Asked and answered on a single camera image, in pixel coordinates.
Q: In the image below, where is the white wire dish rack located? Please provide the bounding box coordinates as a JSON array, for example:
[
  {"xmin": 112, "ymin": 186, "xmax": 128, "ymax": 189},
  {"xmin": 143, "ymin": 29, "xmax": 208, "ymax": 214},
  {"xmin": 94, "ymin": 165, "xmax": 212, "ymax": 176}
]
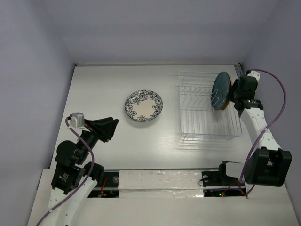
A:
[{"xmin": 179, "ymin": 71, "xmax": 242, "ymax": 141}]

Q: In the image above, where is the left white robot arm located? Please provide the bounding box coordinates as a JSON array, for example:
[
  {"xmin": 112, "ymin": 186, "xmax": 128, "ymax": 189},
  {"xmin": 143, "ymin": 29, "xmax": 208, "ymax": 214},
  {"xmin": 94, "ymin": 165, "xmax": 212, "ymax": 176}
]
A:
[{"xmin": 37, "ymin": 113, "xmax": 119, "ymax": 226}]

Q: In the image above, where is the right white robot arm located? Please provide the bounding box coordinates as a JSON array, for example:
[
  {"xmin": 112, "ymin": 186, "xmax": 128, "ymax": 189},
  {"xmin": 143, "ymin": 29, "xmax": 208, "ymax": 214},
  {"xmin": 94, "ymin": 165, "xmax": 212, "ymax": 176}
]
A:
[{"xmin": 228, "ymin": 69, "xmax": 292, "ymax": 187}]

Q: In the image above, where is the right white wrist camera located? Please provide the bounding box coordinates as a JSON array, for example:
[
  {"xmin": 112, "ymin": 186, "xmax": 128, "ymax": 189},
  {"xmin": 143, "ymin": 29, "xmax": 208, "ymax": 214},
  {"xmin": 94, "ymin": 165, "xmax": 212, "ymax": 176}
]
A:
[{"xmin": 246, "ymin": 70, "xmax": 261, "ymax": 88}]

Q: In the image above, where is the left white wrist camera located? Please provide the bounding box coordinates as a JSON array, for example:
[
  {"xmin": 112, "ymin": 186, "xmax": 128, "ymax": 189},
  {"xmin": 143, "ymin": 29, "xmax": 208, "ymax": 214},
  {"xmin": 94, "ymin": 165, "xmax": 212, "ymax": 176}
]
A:
[{"xmin": 69, "ymin": 112, "xmax": 85, "ymax": 129}]

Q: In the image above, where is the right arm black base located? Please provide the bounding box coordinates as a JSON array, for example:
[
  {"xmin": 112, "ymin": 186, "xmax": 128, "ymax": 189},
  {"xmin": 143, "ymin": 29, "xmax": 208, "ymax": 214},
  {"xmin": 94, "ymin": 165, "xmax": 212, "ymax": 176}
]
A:
[{"xmin": 199, "ymin": 161, "xmax": 244, "ymax": 187}]

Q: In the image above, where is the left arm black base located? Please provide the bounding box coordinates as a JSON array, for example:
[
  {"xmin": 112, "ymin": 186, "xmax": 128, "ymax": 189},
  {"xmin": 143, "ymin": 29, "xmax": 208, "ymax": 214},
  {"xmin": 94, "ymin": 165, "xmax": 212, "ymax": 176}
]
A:
[{"xmin": 88, "ymin": 170, "xmax": 119, "ymax": 198}]

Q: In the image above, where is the beige bird plate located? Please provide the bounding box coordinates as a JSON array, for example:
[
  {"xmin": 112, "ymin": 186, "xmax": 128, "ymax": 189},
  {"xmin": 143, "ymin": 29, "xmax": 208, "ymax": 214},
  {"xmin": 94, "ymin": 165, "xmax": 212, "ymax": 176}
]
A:
[{"xmin": 221, "ymin": 75, "xmax": 233, "ymax": 111}]

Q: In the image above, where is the blue floral white plate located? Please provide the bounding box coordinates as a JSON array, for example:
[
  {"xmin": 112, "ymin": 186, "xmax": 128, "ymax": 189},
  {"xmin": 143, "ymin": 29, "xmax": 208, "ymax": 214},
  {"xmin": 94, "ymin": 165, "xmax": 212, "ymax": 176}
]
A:
[{"xmin": 125, "ymin": 89, "xmax": 163, "ymax": 122}]

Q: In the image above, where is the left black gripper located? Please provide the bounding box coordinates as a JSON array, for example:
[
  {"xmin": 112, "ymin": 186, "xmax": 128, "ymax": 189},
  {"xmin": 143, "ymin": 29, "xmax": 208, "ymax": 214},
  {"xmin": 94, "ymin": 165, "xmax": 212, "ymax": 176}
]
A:
[{"xmin": 76, "ymin": 116, "xmax": 119, "ymax": 162}]

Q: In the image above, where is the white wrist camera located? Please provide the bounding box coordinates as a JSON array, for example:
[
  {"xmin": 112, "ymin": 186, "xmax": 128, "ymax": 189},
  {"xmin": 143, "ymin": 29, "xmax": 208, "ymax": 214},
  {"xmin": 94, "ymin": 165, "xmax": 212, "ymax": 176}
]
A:
[
  {"xmin": 246, "ymin": 70, "xmax": 261, "ymax": 88},
  {"xmin": 69, "ymin": 112, "xmax": 85, "ymax": 129}
]

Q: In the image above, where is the dark teal plate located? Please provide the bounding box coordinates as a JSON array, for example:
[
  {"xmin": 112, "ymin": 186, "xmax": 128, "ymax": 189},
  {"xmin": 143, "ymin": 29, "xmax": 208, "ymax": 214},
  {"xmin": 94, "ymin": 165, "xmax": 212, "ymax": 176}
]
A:
[{"xmin": 211, "ymin": 72, "xmax": 232, "ymax": 110}]

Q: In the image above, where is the purple cable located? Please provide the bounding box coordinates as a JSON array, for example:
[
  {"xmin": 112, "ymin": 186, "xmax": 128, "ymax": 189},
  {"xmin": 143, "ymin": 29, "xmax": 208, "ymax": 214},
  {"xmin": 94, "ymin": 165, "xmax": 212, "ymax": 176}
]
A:
[
  {"xmin": 36, "ymin": 116, "xmax": 95, "ymax": 226},
  {"xmin": 239, "ymin": 69, "xmax": 287, "ymax": 197}
]

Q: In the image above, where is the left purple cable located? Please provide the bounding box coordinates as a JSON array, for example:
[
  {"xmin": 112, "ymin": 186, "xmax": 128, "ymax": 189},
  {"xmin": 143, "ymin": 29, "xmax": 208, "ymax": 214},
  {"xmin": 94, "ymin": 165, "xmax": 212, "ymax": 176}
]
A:
[{"xmin": 36, "ymin": 116, "xmax": 95, "ymax": 226}]

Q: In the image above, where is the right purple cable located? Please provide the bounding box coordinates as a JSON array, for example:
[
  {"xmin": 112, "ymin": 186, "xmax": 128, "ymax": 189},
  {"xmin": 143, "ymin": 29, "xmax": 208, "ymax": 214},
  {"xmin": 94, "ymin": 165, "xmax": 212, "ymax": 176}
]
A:
[{"xmin": 239, "ymin": 69, "xmax": 287, "ymax": 197}]

